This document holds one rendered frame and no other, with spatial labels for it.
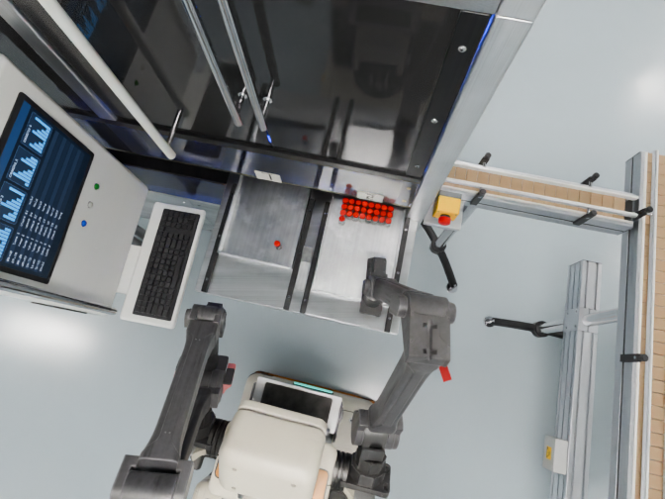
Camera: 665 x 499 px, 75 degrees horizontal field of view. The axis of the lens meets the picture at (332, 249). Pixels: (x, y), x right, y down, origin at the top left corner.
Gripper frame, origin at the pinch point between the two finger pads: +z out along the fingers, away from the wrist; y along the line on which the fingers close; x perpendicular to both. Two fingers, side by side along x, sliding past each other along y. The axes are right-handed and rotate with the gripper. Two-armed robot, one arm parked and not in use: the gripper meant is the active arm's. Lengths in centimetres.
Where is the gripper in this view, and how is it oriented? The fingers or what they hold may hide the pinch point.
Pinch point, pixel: (370, 303)
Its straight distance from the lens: 144.1
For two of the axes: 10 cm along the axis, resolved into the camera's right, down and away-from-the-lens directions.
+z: 0.2, 3.0, 9.5
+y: 2.1, -9.3, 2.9
